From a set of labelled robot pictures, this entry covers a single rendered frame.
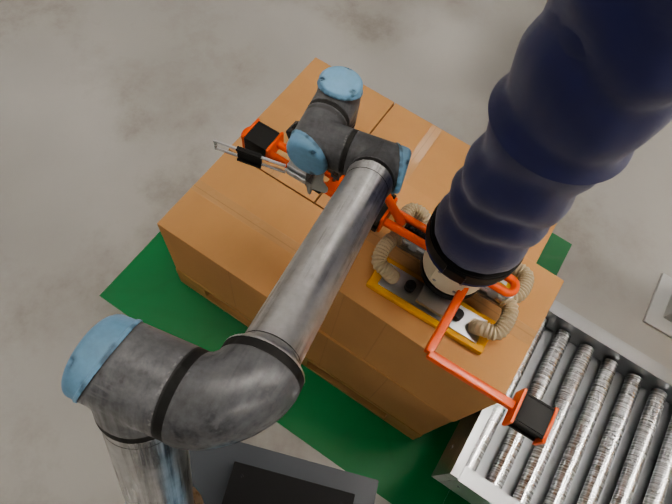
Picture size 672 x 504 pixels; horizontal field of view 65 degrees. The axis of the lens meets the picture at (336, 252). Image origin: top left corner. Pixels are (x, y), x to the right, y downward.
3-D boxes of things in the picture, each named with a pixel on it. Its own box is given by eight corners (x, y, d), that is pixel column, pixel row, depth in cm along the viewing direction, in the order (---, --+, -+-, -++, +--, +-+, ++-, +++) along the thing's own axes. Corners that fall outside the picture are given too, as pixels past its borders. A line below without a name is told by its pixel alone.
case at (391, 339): (508, 323, 183) (564, 280, 147) (453, 422, 167) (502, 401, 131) (363, 230, 192) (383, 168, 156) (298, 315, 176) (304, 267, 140)
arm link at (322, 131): (336, 158, 96) (361, 110, 101) (279, 138, 98) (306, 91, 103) (335, 187, 104) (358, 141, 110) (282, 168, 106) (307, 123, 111)
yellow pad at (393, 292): (495, 324, 139) (502, 318, 134) (479, 356, 135) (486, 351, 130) (383, 257, 144) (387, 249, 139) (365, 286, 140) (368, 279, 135)
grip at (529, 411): (549, 412, 120) (559, 408, 115) (535, 446, 116) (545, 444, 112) (515, 391, 121) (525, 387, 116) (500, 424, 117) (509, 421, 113)
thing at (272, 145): (283, 144, 144) (283, 132, 139) (268, 162, 141) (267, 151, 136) (258, 129, 145) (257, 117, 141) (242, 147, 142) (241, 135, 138)
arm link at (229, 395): (256, 462, 54) (422, 135, 100) (150, 413, 56) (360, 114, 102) (253, 501, 62) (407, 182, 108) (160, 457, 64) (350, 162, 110)
